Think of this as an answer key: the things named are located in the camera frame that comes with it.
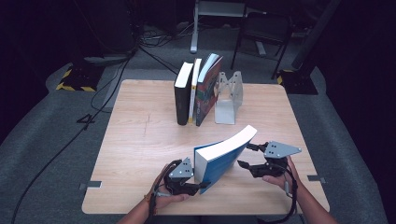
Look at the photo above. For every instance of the person's right hand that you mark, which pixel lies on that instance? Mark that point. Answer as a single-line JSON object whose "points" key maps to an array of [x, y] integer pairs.
{"points": [[289, 182]]}

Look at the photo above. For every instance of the white desk frame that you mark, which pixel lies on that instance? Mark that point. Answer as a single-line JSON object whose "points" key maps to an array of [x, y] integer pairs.
{"points": [[194, 31]]}

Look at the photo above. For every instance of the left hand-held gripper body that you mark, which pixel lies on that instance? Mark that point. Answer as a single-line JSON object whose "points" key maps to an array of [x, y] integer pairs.
{"points": [[179, 185]]}

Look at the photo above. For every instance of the black hardcover book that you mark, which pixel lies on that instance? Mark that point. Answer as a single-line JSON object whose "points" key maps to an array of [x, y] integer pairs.
{"points": [[182, 99]]}

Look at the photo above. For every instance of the plain blue book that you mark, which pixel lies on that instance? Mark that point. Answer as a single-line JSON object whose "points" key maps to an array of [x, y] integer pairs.
{"points": [[221, 161]]}

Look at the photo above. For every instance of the person's left hand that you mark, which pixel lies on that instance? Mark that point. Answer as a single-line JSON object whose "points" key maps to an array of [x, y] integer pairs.
{"points": [[165, 200]]}

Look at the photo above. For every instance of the grey tape strip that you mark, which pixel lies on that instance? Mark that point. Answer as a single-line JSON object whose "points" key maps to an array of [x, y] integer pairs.
{"points": [[316, 179]]}

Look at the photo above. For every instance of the black stand with striped base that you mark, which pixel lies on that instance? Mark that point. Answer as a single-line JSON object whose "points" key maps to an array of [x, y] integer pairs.
{"points": [[300, 84]]}

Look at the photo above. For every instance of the red and blue illustrated book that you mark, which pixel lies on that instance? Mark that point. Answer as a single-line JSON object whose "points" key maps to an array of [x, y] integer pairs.
{"points": [[207, 93]]}

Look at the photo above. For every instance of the white expandable book rack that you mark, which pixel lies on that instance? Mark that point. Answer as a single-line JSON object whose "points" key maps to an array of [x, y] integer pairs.
{"points": [[227, 105]]}

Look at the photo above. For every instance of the black yellow striped stand base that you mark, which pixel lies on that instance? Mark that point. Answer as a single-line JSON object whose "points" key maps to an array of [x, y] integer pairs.
{"points": [[79, 79]]}

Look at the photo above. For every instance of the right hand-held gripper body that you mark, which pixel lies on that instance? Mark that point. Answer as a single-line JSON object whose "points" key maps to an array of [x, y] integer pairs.
{"points": [[274, 166]]}

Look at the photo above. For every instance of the black chair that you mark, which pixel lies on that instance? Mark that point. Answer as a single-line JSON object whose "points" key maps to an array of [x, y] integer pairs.
{"points": [[264, 28]]}

